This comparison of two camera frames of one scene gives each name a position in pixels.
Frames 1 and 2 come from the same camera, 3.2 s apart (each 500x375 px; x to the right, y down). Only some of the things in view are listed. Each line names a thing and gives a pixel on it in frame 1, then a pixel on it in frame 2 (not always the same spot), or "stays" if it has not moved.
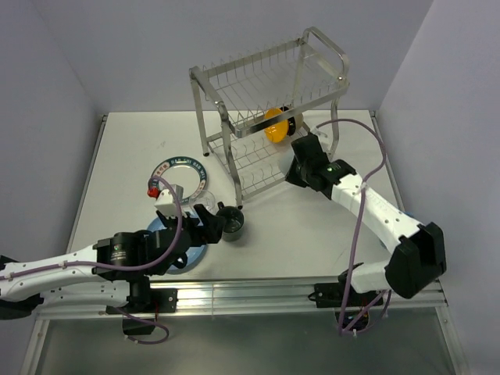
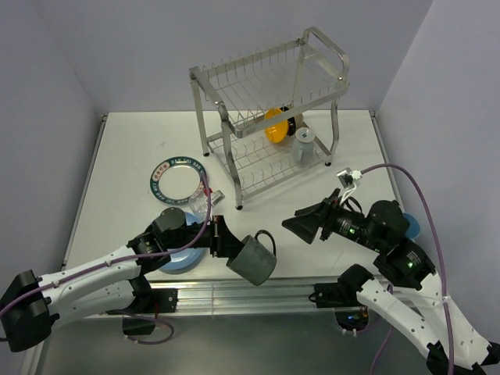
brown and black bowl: [291, 123] stays
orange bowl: [277, 132] stays
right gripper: [292, 177] -> [305, 221]
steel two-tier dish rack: [256, 103] stays
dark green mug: [233, 223] -> [255, 261]
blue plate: [194, 255] stays
